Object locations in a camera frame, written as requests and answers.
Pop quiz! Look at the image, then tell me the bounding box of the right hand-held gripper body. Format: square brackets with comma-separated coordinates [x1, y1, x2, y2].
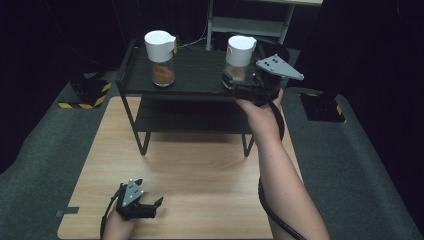
[233, 53, 305, 108]

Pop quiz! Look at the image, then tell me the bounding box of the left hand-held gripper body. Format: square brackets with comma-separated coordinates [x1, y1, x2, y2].
[114, 179, 158, 221]

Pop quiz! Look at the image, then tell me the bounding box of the white-lidded jar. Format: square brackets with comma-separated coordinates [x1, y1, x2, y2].
[143, 29, 178, 89]
[223, 34, 258, 90]

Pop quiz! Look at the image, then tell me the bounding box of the black two-tier shelf rack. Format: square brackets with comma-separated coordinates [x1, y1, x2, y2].
[114, 37, 291, 158]

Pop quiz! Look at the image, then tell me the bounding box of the person's left hand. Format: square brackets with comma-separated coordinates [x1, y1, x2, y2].
[101, 209, 138, 240]

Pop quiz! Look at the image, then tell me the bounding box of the person's right hand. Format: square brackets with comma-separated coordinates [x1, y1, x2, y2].
[234, 87, 285, 143]

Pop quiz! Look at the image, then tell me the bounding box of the grey metal stand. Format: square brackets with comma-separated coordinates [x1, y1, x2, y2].
[205, 0, 325, 54]

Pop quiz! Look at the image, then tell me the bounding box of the grey tape strip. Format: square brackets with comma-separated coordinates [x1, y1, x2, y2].
[55, 206, 81, 218]

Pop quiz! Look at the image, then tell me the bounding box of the black yellow-striped stand base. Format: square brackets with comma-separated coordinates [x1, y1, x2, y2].
[57, 73, 113, 111]

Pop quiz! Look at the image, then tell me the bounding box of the left hand-held gripper cable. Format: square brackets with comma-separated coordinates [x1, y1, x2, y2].
[99, 189, 124, 240]

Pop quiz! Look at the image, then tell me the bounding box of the hand-held gripper cable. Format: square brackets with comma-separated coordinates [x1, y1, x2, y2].
[99, 189, 124, 240]
[257, 101, 308, 240]

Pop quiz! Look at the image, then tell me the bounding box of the white background cable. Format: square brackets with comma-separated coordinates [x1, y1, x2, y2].
[176, 19, 210, 50]

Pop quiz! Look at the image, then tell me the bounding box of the right hand-held gripper cable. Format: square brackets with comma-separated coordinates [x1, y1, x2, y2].
[257, 101, 308, 240]

